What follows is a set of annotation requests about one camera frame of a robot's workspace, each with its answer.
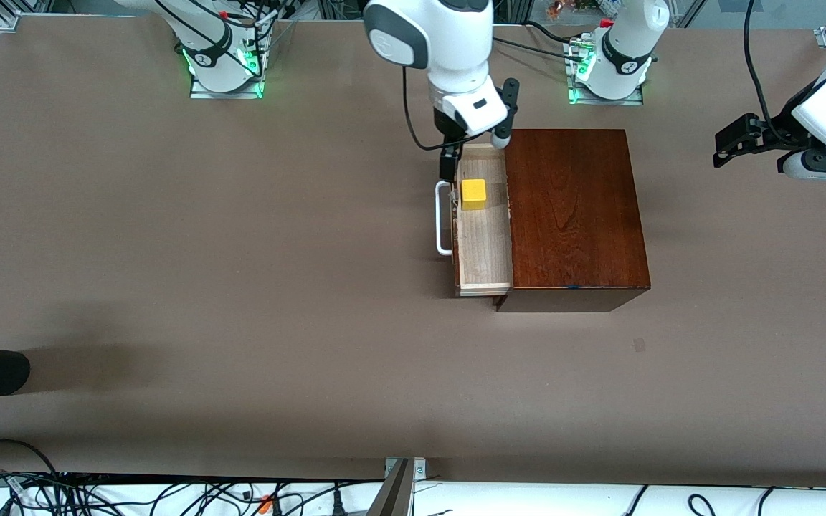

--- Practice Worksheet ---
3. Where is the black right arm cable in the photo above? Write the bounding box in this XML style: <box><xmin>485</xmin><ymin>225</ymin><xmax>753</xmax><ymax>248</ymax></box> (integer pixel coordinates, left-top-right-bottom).
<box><xmin>402</xmin><ymin>66</ymin><xmax>457</xmax><ymax>153</ymax></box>

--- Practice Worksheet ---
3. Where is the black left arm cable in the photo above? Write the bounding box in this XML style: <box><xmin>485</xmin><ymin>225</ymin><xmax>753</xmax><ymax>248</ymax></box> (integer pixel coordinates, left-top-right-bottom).
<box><xmin>743</xmin><ymin>0</ymin><xmax>781</xmax><ymax>138</ymax></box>

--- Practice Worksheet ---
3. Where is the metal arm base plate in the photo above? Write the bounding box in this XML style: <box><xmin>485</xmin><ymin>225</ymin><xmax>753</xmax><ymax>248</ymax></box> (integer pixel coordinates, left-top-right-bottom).
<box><xmin>189</xmin><ymin>29</ymin><xmax>266</xmax><ymax>100</ymax></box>
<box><xmin>566</xmin><ymin>36</ymin><xmax>645</xmax><ymax>107</ymax></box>

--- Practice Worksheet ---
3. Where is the silver metal bracket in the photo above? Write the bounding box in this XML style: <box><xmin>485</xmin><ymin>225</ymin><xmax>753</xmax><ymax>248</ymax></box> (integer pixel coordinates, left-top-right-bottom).
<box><xmin>384</xmin><ymin>457</ymin><xmax>428</xmax><ymax>482</ymax></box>

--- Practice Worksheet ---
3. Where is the dark brown wooden cabinet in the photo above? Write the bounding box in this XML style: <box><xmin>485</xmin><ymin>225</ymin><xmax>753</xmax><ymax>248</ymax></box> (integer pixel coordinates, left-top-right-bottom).
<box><xmin>495</xmin><ymin>129</ymin><xmax>652</xmax><ymax>313</ymax></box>

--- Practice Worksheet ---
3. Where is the long black table cable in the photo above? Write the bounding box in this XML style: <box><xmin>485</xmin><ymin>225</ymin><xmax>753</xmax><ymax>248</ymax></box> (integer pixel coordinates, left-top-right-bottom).
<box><xmin>492</xmin><ymin>36</ymin><xmax>589</xmax><ymax>62</ymax></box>

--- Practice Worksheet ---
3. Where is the dark diagonal bar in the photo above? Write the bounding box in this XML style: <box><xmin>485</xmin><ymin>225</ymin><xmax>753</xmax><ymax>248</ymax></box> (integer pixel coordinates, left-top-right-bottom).
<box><xmin>366</xmin><ymin>459</ymin><xmax>415</xmax><ymax>516</ymax></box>

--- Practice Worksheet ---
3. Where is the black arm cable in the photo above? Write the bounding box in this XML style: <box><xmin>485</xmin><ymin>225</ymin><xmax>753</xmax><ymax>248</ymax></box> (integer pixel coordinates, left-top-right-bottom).
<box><xmin>402</xmin><ymin>66</ymin><xmax>457</xmax><ymax>153</ymax></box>
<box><xmin>743</xmin><ymin>0</ymin><xmax>781</xmax><ymax>138</ymax></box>

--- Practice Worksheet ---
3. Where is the yellow cube block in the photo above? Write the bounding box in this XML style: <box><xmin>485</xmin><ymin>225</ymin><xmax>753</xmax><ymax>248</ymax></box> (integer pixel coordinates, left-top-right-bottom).
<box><xmin>461</xmin><ymin>178</ymin><xmax>488</xmax><ymax>212</ymax></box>

